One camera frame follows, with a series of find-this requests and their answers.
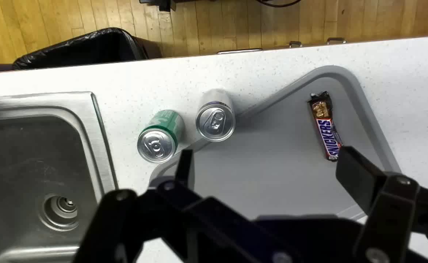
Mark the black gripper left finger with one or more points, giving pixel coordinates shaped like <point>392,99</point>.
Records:
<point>198,230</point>

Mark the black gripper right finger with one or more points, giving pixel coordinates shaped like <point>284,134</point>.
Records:
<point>395,205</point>

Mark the green soda can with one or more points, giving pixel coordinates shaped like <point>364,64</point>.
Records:
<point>160,140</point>

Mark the silver soda can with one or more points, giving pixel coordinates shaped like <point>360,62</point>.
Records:
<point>215,119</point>

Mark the grey plastic tray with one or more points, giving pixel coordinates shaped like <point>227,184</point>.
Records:
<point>275,165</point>

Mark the Snickers candy bar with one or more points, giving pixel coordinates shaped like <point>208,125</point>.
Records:
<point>322,111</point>

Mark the stainless steel sink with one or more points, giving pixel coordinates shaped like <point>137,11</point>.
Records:
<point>55,169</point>

